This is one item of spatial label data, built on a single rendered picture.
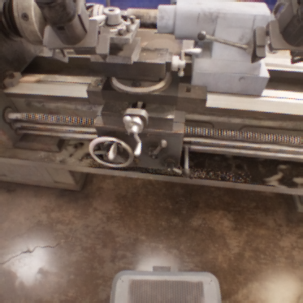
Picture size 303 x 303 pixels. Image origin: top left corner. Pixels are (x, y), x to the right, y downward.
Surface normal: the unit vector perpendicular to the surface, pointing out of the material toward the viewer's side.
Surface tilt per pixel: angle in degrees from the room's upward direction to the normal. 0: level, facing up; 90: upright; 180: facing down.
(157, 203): 0
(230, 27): 76
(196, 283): 0
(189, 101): 90
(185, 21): 86
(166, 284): 0
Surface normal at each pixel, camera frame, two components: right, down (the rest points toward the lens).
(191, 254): -0.01, -0.63
